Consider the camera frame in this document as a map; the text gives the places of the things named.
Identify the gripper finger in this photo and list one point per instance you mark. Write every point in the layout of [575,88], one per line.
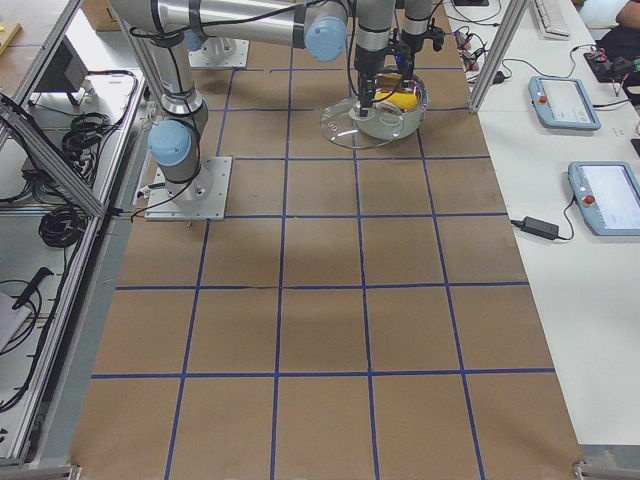
[369,95]
[361,91]

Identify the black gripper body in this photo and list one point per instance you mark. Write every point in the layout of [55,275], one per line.
[413,49]
[366,68]

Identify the yellow corn cob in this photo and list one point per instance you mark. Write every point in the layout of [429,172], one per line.
[404,101]

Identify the glass pot lid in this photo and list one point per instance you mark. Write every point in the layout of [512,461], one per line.
[345,125]

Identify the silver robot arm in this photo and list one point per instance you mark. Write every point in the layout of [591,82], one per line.
[322,28]
[418,26]

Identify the pale green cooking pot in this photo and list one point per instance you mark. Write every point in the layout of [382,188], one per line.
[388,81]

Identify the white keyboard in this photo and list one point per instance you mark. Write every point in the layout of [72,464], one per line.
[550,19]

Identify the upper teach pendant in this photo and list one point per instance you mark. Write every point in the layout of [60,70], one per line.
[562,104]

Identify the teach pendant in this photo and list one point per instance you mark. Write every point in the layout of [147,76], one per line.
[607,195]
[562,104]

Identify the black power adapter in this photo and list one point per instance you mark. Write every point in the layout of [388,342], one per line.
[540,228]

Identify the lower teach pendant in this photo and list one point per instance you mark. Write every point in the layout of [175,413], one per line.
[607,195]

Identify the cardboard box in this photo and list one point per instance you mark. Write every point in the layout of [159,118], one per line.
[100,15]

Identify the aluminium frame post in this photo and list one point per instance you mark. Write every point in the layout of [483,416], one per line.
[499,46]

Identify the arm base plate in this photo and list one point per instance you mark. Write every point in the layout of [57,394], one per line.
[204,199]
[220,54]

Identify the aluminium frame rail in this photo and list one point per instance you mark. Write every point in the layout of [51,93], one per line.
[47,156]

